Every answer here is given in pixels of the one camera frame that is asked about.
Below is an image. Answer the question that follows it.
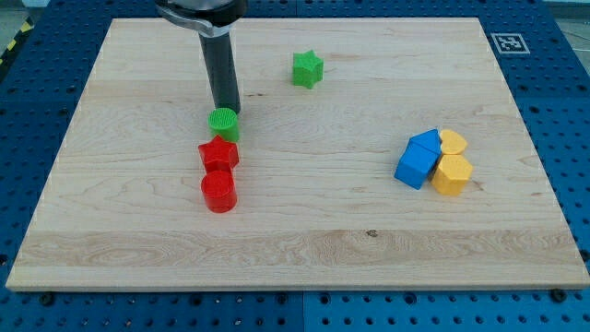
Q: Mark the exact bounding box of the white fiducial marker tag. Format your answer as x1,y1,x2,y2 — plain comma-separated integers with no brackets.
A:
490,32,530,54

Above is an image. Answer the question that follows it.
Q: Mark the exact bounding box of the blue pentagon block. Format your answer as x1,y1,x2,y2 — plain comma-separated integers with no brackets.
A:
409,128,442,155

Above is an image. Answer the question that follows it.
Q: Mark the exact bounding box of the green star block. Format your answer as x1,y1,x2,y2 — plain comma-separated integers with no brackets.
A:
292,50,324,89

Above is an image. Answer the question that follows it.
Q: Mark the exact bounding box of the light wooden board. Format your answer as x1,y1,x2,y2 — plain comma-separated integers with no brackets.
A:
6,18,589,292

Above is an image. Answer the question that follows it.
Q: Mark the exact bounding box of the green cylinder block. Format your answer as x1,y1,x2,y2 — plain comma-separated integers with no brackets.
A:
207,108,240,142

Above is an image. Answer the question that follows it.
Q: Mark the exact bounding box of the blue cube block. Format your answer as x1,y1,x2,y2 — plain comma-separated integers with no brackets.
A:
394,142,441,190

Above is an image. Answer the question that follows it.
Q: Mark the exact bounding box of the yellow hexagon block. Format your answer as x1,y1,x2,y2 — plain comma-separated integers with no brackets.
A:
431,155,473,196

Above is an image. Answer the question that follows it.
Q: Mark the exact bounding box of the red star block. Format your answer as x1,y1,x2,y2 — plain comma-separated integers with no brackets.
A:
198,135,240,173

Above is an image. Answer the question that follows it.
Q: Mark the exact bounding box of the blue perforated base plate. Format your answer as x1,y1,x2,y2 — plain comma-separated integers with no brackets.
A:
1,0,589,331

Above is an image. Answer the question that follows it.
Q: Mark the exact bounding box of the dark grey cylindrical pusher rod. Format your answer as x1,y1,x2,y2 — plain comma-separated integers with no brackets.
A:
199,32,241,113

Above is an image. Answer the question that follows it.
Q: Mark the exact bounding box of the red cylinder block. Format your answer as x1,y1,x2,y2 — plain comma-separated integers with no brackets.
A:
201,171,238,213

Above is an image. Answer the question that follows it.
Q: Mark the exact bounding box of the yellow heart block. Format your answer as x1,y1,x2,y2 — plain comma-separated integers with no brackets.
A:
439,129,468,155

